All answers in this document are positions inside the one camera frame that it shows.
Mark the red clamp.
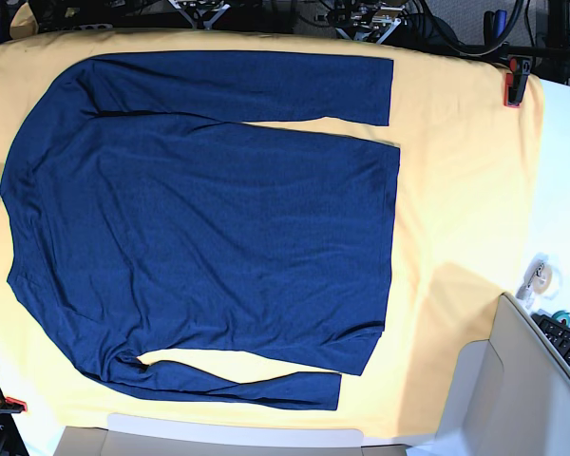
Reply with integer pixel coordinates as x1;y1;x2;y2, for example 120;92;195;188
503;57;532;108
0;397;28;414

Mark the dark blue long-sleeve shirt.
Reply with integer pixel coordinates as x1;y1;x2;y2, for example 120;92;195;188
0;51;400;410

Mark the red clamp bottom left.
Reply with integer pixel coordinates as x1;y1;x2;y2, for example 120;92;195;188
0;397;28;414

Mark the red clamp top right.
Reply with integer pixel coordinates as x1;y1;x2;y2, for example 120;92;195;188
503;57;532;108

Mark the clear tape dispenser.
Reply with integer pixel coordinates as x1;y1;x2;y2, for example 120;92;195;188
516;253;562;301

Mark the white cardboard box bottom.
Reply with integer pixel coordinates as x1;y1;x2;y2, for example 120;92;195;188
55;414;408;456

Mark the green tape roll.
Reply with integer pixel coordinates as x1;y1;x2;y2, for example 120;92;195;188
552;310;570;327

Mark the yellow table cloth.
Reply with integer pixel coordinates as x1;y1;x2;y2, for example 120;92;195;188
0;30;545;445

